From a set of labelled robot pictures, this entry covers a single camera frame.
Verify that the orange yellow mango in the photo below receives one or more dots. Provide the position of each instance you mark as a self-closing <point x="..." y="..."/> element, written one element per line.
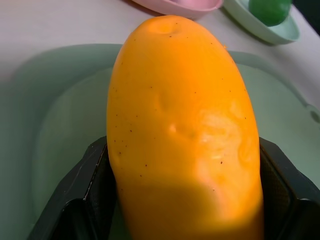
<point x="185" y="130"/>

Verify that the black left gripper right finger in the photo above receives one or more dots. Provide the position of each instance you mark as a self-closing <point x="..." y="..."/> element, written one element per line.
<point x="287" y="195"/>

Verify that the pink plate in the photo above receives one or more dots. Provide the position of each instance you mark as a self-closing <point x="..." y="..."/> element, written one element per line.
<point x="180" y="6"/>

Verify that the small green bowl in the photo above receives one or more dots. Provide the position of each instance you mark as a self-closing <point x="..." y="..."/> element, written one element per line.
<point x="280" y="31"/>

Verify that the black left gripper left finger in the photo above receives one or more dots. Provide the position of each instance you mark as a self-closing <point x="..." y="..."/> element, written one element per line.
<point x="82" y="190"/>

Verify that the large pale green tray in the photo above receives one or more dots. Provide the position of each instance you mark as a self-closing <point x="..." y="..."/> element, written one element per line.
<point x="55" y="125"/>

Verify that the green round fruit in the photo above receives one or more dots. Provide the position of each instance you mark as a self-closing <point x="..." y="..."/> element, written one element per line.
<point x="269" y="11"/>

